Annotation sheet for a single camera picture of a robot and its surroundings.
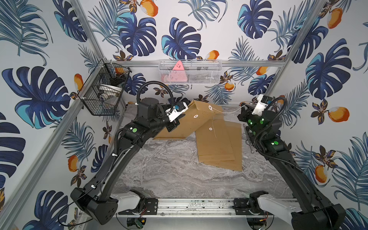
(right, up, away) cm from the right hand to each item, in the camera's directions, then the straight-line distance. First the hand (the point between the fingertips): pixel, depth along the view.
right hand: (241, 102), depth 70 cm
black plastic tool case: (-36, +9, +52) cm, 64 cm away
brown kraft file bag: (-21, -6, +1) cm, 22 cm away
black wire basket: (-77, +7, +14) cm, 78 cm away
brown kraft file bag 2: (-8, -24, +31) cm, 40 cm away
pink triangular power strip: (-32, +21, +20) cm, 43 cm away
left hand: (-29, -4, -5) cm, 30 cm away
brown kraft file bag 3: (+9, -17, +34) cm, 39 cm away
